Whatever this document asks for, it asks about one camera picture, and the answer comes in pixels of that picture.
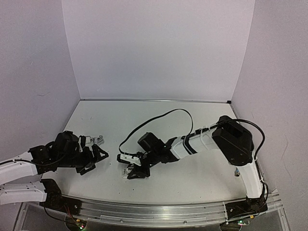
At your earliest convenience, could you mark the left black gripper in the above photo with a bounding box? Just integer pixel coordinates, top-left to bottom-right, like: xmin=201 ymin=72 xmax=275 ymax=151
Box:
xmin=56 ymin=144 xmax=107 ymax=176

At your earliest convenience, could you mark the left circuit board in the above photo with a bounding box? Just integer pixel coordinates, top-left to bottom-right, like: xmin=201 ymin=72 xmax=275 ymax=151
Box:
xmin=65 ymin=217 xmax=87 ymax=231

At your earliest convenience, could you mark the aluminium front rail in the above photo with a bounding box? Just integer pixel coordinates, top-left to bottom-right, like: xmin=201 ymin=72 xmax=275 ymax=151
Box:
xmin=24 ymin=190 xmax=282 ymax=224

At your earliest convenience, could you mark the white pipe elbow fitting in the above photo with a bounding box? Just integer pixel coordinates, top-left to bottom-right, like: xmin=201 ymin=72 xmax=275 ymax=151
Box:
xmin=85 ymin=136 xmax=93 ymax=145

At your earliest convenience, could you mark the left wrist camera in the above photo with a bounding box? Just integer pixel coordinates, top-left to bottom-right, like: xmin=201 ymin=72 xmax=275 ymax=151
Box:
xmin=78 ymin=135 xmax=92 ymax=153

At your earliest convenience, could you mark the right circuit board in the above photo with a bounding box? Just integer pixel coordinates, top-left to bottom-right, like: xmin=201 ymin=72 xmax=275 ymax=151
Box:
xmin=236 ymin=215 xmax=255 ymax=227

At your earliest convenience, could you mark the right camera black cable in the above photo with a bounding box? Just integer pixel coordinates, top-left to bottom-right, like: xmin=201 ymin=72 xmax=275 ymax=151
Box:
xmin=118 ymin=108 xmax=267 ymax=159

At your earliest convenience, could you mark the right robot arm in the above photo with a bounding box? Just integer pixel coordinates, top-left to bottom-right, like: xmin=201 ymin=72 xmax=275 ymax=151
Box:
xmin=120 ymin=115 xmax=268 ymax=218

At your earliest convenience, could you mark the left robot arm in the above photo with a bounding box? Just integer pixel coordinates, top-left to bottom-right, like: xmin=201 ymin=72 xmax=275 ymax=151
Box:
xmin=0 ymin=131 xmax=109 ymax=215

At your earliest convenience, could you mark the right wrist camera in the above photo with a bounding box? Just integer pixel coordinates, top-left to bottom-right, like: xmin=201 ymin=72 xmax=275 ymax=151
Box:
xmin=117 ymin=154 xmax=141 ymax=166

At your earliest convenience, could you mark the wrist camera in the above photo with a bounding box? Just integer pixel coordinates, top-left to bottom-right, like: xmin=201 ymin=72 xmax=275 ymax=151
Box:
xmin=117 ymin=154 xmax=141 ymax=166
xmin=78 ymin=135 xmax=92 ymax=153

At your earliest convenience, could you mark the blue water faucet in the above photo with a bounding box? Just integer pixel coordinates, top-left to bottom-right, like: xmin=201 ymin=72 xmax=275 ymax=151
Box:
xmin=234 ymin=169 xmax=240 ymax=177

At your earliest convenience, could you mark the chrome water faucet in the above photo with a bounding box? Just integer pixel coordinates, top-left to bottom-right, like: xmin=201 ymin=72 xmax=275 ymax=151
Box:
xmin=90 ymin=135 xmax=104 ymax=146

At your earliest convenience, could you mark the small white pipe fitting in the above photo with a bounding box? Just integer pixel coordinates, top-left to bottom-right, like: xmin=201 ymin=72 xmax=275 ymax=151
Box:
xmin=122 ymin=167 xmax=132 ymax=179

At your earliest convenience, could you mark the circuit board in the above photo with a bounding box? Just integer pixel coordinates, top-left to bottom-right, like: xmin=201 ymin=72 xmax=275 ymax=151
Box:
xmin=236 ymin=215 xmax=255 ymax=227
xmin=65 ymin=217 xmax=87 ymax=231

